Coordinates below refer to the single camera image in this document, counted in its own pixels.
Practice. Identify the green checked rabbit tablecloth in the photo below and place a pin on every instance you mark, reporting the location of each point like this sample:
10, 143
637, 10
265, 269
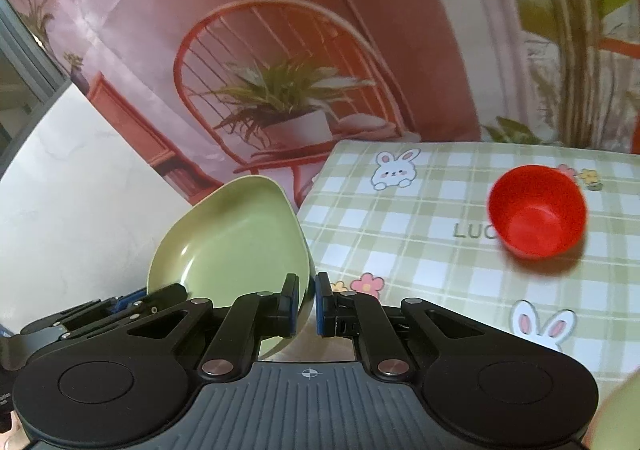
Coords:
425, 240

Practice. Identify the green leaf-shaped bowl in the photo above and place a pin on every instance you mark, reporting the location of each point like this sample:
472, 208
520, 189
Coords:
225, 230

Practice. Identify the printed backdrop cloth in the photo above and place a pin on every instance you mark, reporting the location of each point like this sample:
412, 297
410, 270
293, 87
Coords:
350, 5

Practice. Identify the pale green dish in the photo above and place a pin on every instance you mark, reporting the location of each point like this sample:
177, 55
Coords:
617, 415

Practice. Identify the grey window frame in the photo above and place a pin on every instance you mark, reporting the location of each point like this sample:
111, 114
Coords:
30, 60

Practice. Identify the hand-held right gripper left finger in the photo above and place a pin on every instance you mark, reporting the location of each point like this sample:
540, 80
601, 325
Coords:
291, 310

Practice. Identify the red bowl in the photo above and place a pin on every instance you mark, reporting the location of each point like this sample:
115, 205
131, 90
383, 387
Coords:
537, 215

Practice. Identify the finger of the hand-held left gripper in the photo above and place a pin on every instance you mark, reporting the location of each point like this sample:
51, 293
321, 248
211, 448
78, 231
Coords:
167, 296
131, 299

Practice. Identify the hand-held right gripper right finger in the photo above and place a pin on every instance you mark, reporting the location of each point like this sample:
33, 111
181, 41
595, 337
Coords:
324, 310

